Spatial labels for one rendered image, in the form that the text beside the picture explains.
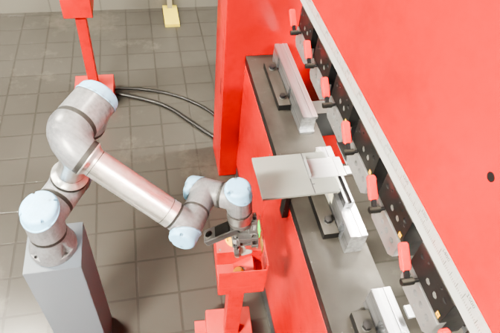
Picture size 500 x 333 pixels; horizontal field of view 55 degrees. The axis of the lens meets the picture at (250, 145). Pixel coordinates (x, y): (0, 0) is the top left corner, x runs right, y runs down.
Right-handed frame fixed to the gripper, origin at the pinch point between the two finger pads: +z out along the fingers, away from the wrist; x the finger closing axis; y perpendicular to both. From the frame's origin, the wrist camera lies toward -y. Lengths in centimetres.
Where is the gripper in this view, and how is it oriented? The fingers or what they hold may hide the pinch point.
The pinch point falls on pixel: (235, 253)
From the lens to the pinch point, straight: 160.0
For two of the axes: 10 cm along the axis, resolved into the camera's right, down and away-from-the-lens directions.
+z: 0.2, 6.9, 7.3
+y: 9.9, -1.0, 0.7
